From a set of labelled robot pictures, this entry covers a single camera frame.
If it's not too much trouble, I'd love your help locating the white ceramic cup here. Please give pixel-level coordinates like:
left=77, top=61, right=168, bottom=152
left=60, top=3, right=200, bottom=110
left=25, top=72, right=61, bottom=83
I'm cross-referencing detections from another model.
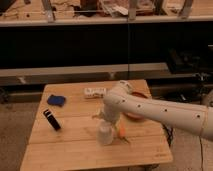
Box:
left=97, top=121, right=113, bottom=145

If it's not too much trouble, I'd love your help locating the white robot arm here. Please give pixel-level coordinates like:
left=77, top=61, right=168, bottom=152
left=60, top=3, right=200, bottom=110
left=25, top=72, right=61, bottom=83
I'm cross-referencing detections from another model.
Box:
left=99, top=80, right=213, bottom=141

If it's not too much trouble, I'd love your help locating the black eraser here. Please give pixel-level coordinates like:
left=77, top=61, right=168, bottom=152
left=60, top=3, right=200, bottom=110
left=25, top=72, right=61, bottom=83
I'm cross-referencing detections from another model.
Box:
left=43, top=109, right=61, bottom=130

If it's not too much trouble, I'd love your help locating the orange carrot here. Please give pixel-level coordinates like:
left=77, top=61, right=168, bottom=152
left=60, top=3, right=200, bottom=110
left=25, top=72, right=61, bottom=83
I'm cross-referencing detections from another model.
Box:
left=118, top=122, right=130, bottom=144

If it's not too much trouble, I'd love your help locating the blue cloth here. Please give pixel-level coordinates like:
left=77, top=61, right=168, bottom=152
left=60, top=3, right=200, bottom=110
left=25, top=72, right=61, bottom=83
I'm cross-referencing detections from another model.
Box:
left=47, top=95, right=66, bottom=107

